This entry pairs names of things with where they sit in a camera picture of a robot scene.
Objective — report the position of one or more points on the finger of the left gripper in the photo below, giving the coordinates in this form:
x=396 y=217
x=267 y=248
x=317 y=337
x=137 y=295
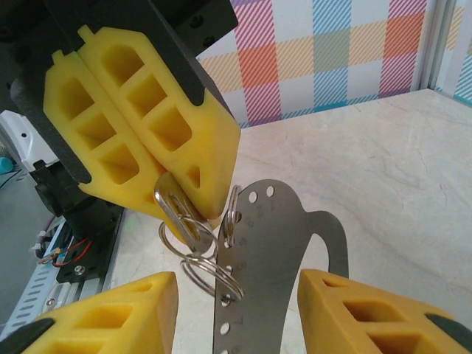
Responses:
x=73 y=99
x=210 y=147

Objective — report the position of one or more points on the aluminium corner post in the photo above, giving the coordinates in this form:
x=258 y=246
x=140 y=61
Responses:
x=433 y=44

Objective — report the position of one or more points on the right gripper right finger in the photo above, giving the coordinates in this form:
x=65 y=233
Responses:
x=354 y=332

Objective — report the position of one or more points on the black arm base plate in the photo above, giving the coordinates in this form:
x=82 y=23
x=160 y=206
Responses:
x=92 y=269

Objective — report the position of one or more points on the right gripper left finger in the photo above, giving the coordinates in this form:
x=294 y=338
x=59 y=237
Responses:
x=121 y=332

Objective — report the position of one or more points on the silver key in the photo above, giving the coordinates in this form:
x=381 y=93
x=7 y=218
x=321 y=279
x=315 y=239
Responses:
x=166 y=201

